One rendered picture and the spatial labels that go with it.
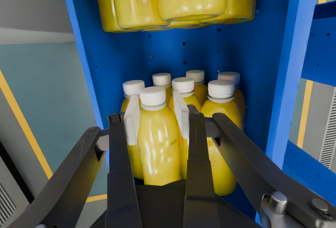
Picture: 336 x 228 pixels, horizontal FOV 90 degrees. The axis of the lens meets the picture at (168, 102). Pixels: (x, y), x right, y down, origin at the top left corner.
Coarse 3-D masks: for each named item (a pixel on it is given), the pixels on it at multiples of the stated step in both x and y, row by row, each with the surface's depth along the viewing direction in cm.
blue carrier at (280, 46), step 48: (96, 0) 26; (288, 0) 13; (96, 48) 26; (144, 48) 36; (192, 48) 37; (240, 48) 32; (288, 48) 13; (96, 96) 24; (288, 96) 15; (240, 192) 35
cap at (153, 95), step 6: (144, 90) 25; (150, 90) 25; (156, 90) 25; (162, 90) 24; (144, 96) 24; (150, 96) 24; (156, 96) 24; (162, 96) 24; (144, 102) 24; (150, 102) 24; (156, 102) 24; (162, 102) 25
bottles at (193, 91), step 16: (112, 0) 23; (112, 16) 24; (112, 32) 28; (160, 80) 34; (176, 80) 29; (192, 80) 29; (128, 96) 30; (192, 96) 29; (240, 96) 30; (128, 144) 32
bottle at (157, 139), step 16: (144, 112) 25; (160, 112) 25; (144, 128) 24; (160, 128) 24; (176, 128) 26; (144, 144) 25; (160, 144) 25; (176, 144) 27; (144, 160) 27; (160, 160) 26; (176, 160) 27; (144, 176) 28; (160, 176) 27; (176, 176) 28
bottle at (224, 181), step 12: (228, 96) 25; (204, 108) 26; (216, 108) 25; (228, 108) 25; (240, 120) 26; (216, 156) 27; (216, 168) 27; (228, 168) 27; (216, 180) 28; (228, 180) 28; (216, 192) 29; (228, 192) 29
